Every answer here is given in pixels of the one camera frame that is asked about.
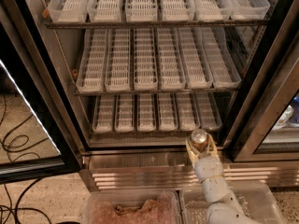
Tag open glass fridge door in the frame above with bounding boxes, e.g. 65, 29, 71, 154
0, 26, 81, 184

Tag black floor cable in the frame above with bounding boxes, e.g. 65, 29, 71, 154
0, 93, 52, 224

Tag clear plastic bin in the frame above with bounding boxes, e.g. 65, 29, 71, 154
179, 181, 285, 224
81, 189, 182, 224

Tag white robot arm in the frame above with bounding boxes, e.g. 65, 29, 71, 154
186, 129, 261, 224

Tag metal shelf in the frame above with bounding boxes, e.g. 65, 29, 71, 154
44, 20, 269, 30
74, 88, 239, 96
89, 128, 222, 139

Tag left clear plastic bin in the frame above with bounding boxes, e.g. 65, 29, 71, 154
81, 189, 182, 224

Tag bottom metal shelf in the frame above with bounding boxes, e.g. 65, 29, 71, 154
89, 128, 222, 139

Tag orange soda can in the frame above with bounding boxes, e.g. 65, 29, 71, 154
191, 129, 208, 153

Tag top metal shelf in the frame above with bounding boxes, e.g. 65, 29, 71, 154
44, 20, 269, 30

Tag middle metal shelf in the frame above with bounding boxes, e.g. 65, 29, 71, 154
74, 88, 239, 96

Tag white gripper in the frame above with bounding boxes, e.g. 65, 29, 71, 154
185, 134, 224, 183

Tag right clear plastic bin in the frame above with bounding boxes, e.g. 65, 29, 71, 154
179, 181, 285, 224

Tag white bottle behind door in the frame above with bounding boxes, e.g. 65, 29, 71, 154
273, 93, 299, 130

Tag steel fridge base grille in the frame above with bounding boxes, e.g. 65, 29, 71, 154
79, 148, 299, 191

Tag shelf tray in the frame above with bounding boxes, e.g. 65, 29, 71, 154
105, 29, 131, 91
193, 0, 233, 21
48, 0, 88, 23
137, 94, 156, 132
87, 0, 122, 22
157, 93, 178, 132
156, 28, 186, 90
201, 27, 241, 89
176, 93, 200, 131
125, 0, 158, 22
76, 29, 107, 93
178, 27, 213, 89
115, 94, 135, 133
93, 95, 114, 133
195, 91, 222, 132
231, 0, 270, 21
160, 0, 195, 21
134, 28, 158, 91

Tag brown crumpled paper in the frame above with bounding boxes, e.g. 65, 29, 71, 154
115, 200, 155, 216

